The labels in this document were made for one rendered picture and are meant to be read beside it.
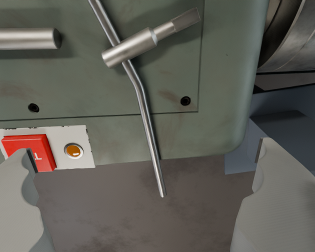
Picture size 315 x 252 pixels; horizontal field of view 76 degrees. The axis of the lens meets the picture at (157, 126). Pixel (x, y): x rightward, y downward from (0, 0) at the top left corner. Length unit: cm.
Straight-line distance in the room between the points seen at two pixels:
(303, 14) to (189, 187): 193
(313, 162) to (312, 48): 40
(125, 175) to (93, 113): 174
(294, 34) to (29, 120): 39
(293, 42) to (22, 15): 35
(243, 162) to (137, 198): 140
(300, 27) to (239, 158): 76
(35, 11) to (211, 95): 23
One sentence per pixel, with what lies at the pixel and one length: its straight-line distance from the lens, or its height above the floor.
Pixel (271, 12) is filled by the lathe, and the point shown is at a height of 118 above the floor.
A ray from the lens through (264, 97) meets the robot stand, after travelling 93.
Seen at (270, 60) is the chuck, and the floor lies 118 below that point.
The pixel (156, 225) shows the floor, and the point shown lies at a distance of 254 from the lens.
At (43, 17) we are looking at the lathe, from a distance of 29.
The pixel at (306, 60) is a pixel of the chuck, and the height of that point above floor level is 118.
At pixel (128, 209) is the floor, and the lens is 235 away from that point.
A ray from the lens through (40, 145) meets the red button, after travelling 33.
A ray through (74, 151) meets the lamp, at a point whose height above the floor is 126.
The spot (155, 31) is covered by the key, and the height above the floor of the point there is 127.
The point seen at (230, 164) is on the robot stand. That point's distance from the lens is 104.
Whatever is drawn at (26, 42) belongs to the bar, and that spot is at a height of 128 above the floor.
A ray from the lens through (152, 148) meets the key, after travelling 29.
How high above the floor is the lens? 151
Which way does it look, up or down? 63 degrees down
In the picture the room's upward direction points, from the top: 177 degrees clockwise
